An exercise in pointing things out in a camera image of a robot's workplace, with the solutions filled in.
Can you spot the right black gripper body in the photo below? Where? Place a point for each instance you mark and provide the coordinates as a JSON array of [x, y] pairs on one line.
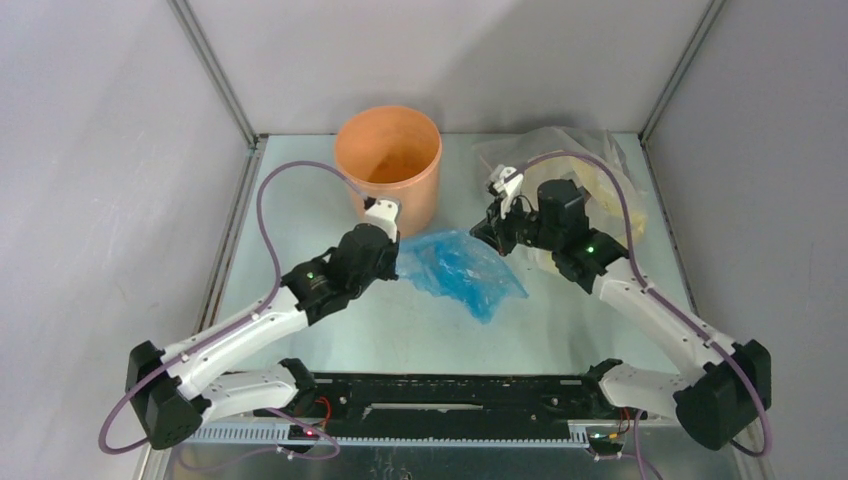
[[497, 225]]

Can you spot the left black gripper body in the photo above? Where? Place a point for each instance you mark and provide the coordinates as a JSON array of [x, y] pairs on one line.
[[384, 270]]

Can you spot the translucent yellowish plastic bag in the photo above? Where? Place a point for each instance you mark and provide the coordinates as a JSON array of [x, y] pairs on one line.
[[601, 200]]

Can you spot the blue plastic trash bag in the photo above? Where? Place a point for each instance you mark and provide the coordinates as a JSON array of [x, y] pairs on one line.
[[453, 264]]

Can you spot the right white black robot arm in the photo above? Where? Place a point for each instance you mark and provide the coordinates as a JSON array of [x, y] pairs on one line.
[[669, 338]]

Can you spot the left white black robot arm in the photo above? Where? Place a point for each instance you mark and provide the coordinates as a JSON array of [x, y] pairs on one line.
[[232, 351]]

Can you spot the orange plastic trash bin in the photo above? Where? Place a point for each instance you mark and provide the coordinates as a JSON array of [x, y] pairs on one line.
[[394, 151]]

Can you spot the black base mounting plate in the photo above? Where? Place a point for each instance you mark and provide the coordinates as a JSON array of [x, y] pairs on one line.
[[419, 407]]

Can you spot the small red-lit circuit board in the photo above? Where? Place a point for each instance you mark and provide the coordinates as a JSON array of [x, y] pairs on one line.
[[298, 433]]

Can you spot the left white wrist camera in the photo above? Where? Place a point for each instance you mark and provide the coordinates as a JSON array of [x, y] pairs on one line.
[[383, 212]]

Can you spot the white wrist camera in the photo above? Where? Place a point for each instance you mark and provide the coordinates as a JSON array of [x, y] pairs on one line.
[[505, 185], [383, 212]]

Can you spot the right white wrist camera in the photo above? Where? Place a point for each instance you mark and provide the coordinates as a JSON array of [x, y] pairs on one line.
[[505, 185]]

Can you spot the aluminium frame rail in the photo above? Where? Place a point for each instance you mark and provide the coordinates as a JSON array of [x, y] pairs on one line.
[[426, 408]]

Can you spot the right aluminium corner post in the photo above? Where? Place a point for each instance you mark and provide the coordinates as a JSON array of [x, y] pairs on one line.
[[687, 57]]

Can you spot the aluminium corner post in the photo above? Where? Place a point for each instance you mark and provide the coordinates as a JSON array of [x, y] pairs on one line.
[[687, 57], [199, 41]]

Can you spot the left aluminium corner post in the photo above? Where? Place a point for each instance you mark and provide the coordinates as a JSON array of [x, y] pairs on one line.
[[199, 41]]

